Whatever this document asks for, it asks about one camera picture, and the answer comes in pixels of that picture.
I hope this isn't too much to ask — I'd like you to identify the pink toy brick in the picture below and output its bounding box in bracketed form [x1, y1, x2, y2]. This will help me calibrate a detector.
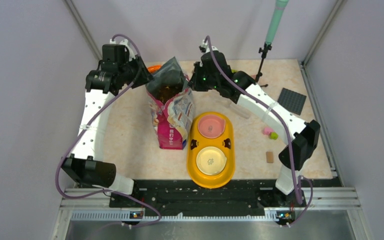
[262, 127, 274, 136]

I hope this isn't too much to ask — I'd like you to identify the clear plastic scoop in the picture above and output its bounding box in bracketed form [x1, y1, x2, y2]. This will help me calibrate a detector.
[228, 101, 251, 119]

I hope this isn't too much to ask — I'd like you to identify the pink pet food bag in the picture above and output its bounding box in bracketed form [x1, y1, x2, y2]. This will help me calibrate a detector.
[145, 57, 195, 150]

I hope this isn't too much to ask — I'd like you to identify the cream food bowl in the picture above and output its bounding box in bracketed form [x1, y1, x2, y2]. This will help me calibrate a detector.
[196, 146, 227, 176]

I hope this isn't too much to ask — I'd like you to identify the mint green pole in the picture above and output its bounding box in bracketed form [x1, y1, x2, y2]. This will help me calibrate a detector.
[265, 0, 289, 45]

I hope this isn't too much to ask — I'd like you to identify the brown wooden block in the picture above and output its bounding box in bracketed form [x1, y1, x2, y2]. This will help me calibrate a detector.
[265, 151, 274, 164]

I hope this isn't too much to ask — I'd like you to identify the dark grey building baseplate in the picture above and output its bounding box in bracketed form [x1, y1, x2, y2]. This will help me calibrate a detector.
[277, 88, 307, 115]

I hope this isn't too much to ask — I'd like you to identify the green toy cube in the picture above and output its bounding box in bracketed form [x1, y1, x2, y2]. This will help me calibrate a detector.
[269, 132, 279, 140]

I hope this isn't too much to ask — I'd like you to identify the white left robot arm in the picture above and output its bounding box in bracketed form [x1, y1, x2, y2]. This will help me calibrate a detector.
[59, 36, 153, 207]

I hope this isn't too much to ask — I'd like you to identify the black tripod stand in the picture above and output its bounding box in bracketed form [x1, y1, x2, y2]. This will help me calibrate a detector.
[255, 42, 272, 83]

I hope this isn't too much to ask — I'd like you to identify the pink food bowl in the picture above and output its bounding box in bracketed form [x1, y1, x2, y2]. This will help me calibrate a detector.
[197, 114, 226, 139]

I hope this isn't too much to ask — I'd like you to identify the yellow double pet feeder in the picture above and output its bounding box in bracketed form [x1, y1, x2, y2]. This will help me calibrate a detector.
[186, 111, 236, 189]

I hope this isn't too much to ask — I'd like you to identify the brown pet food kibble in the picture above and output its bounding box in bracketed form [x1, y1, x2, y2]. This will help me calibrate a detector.
[155, 85, 183, 104]

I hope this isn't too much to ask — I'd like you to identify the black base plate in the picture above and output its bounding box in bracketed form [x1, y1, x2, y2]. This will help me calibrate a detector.
[79, 178, 342, 218]

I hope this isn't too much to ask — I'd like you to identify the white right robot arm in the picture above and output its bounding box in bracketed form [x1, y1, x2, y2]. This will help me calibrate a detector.
[188, 50, 321, 206]

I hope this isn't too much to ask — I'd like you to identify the aluminium frame rail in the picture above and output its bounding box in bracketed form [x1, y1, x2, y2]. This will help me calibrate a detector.
[52, 185, 372, 240]

